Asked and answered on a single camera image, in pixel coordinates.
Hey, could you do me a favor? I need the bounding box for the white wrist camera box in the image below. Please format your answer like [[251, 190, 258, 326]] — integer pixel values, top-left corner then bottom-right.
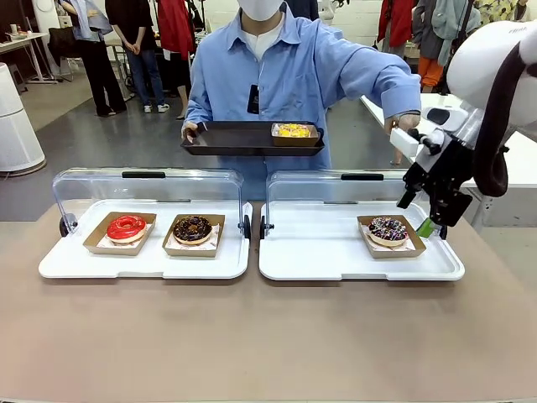
[[388, 127, 446, 169]]

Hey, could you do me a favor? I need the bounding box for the black office chair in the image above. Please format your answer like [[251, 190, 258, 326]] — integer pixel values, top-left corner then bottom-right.
[[48, 27, 81, 83]]

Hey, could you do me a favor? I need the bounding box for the clear display case lid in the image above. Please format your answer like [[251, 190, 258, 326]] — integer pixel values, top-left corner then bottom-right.
[[52, 167, 253, 243], [259, 169, 455, 240]]

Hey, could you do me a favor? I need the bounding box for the white display case base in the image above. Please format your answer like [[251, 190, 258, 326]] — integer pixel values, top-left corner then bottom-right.
[[258, 200, 466, 281], [38, 200, 253, 280]]

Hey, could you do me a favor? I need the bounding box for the black clip-on microphone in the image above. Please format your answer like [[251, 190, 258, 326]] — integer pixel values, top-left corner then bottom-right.
[[246, 83, 260, 115]]

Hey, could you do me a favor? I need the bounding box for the person's left forearm blue sleeve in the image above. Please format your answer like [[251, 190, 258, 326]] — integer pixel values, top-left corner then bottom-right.
[[347, 45, 423, 123]]

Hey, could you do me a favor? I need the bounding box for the person's right forearm blue sleeve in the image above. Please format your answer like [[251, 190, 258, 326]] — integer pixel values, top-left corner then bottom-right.
[[184, 81, 213, 127]]

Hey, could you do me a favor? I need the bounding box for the white cylindrical air purifier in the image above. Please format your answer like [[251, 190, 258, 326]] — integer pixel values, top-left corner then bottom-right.
[[0, 61, 46, 173]]

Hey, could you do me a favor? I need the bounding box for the black serving tray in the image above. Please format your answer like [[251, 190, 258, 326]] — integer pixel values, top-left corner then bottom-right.
[[180, 120, 326, 157]]

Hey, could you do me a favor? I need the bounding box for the red hanging garment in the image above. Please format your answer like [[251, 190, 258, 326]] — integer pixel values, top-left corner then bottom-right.
[[157, 0, 196, 62]]

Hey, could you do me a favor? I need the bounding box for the red glazed donut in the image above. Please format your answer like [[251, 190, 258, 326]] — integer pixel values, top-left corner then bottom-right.
[[106, 214, 148, 245]]

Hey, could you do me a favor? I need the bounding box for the white printed paper liner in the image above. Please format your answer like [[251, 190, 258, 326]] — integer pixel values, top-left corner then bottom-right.
[[96, 226, 149, 249], [361, 224, 416, 252], [167, 224, 222, 251]]

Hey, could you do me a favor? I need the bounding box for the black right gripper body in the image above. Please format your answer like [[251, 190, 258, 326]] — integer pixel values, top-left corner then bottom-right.
[[402, 137, 477, 189]]

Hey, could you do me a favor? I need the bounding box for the bystander with light blue shirt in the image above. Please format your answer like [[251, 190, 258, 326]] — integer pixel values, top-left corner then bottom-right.
[[58, 0, 128, 118]]

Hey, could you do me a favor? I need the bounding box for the white face mask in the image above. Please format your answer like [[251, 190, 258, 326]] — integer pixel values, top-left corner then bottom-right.
[[237, 0, 286, 22]]

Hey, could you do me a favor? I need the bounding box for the grey hanging garment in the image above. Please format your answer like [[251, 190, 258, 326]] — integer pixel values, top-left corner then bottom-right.
[[413, 0, 482, 64]]

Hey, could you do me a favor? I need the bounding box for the yellow frosted donut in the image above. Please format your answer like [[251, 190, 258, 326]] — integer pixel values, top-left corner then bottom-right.
[[270, 122, 321, 147]]

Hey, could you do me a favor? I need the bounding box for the person's right hand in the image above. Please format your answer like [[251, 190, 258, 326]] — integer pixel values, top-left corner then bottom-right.
[[181, 121, 207, 144]]

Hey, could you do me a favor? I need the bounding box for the purple drizzled chocolate donut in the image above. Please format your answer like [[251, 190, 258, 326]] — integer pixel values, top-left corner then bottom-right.
[[368, 216, 408, 247]]

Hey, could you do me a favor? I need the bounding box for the person's left hand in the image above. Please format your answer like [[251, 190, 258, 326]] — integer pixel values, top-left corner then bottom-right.
[[383, 113, 421, 133]]

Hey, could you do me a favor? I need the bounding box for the thick black arm cable hose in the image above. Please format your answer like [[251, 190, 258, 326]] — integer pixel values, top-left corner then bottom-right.
[[472, 39, 530, 198]]

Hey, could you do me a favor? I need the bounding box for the red frosted donut in box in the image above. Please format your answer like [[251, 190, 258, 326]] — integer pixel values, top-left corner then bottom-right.
[[82, 212, 158, 256]]

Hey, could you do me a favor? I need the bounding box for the person in blue shirt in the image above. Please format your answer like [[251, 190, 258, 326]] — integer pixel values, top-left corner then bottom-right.
[[184, 0, 423, 198]]

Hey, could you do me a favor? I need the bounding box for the sprinkled chocolate donut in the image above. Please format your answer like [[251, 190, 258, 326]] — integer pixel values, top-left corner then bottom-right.
[[357, 215, 427, 259]]

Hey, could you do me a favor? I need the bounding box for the orange garment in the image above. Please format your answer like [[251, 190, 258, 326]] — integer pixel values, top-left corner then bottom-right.
[[419, 56, 446, 89]]

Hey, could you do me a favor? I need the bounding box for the yellow sprinkled donut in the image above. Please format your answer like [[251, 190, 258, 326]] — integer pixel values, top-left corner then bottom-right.
[[276, 123, 311, 139]]

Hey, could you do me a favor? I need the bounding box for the chocolate glazed donut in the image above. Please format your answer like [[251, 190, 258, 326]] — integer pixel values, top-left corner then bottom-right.
[[172, 215, 213, 246]]

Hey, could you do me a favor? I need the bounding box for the white desk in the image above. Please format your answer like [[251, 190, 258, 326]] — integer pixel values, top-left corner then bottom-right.
[[0, 31, 58, 85]]

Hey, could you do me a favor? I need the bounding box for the bystander in black top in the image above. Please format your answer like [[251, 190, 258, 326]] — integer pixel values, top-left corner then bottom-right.
[[104, 0, 171, 114]]

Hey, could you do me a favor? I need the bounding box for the red hanging jacket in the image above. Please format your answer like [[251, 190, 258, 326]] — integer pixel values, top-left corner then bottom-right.
[[376, 0, 416, 50]]

